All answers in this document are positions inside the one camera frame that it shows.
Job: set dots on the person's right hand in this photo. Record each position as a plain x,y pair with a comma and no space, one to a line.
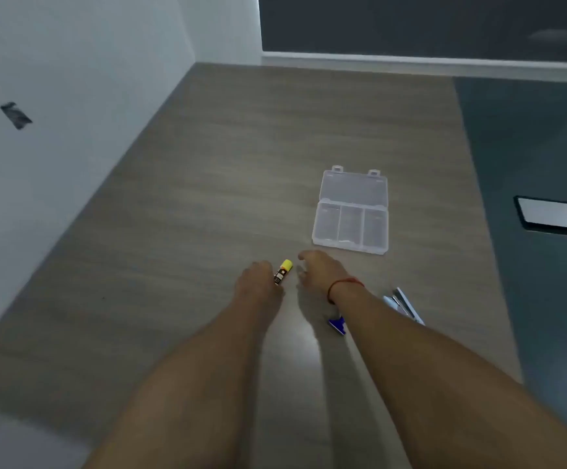
320,272

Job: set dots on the person's left hand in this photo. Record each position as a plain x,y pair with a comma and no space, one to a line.
256,284

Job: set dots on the person's right fingers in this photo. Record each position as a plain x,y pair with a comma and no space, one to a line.
304,268

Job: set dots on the yellow capped glue stick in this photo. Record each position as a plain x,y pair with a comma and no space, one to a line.
282,272

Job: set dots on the person's right forearm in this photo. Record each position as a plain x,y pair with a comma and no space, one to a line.
439,385

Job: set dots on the person's left forearm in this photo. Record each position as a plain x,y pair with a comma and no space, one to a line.
185,390

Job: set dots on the blue binder clip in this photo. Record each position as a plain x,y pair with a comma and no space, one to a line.
337,325

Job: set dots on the clear plastic compartment box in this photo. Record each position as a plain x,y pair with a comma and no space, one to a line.
351,212

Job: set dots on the white stapler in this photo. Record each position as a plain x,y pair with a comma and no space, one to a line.
404,305

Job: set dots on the black framed white tablet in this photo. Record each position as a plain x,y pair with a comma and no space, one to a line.
557,217

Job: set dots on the black tape piece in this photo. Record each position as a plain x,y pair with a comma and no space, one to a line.
16,115

